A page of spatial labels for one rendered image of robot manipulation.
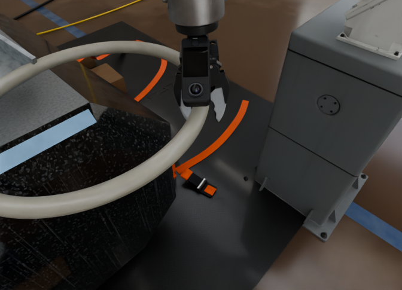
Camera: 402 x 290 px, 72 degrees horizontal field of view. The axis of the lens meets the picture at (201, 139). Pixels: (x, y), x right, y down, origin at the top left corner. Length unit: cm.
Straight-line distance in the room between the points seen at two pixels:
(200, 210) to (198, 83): 105
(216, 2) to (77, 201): 34
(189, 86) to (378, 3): 63
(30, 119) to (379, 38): 94
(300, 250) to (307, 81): 78
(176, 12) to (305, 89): 69
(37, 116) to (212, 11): 50
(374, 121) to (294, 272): 73
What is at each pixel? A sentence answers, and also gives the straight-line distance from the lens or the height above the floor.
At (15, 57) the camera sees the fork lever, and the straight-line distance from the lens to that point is 83.
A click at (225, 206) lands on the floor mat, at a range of 144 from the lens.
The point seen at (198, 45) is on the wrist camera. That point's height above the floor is 105.
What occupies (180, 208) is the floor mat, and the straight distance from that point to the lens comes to 144.
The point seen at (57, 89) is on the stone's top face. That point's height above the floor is 82.
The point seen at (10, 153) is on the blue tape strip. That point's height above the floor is 81.
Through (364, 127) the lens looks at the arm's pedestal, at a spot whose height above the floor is 64.
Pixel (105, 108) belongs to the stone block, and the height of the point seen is 78.
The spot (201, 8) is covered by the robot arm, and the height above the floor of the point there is 111.
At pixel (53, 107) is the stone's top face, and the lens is 78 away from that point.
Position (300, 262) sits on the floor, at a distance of 142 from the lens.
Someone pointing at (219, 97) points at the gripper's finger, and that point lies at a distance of 54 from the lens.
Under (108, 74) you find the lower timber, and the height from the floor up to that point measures 15.
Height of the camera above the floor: 128
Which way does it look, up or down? 48 degrees down
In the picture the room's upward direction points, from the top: straight up
